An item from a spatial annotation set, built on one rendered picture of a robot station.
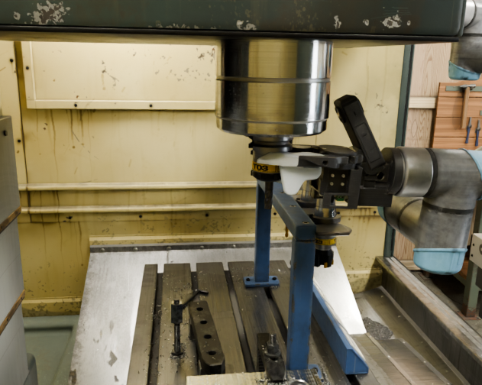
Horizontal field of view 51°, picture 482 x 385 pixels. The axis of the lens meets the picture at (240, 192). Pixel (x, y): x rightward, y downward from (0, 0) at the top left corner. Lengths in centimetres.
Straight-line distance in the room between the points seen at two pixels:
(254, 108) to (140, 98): 110
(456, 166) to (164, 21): 46
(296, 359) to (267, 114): 56
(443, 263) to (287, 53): 40
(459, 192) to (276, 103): 32
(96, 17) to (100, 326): 120
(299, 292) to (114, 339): 77
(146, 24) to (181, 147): 118
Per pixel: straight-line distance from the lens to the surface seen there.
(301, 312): 100
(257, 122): 64
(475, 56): 135
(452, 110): 374
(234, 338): 120
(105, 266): 180
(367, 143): 74
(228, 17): 58
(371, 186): 77
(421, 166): 77
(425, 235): 83
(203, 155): 174
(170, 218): 180
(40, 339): 191
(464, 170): 80
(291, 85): 64
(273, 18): 59
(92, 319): 167
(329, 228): 96
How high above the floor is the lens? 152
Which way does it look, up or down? 15 degrees down
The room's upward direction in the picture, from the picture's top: 1 degrees clockwise
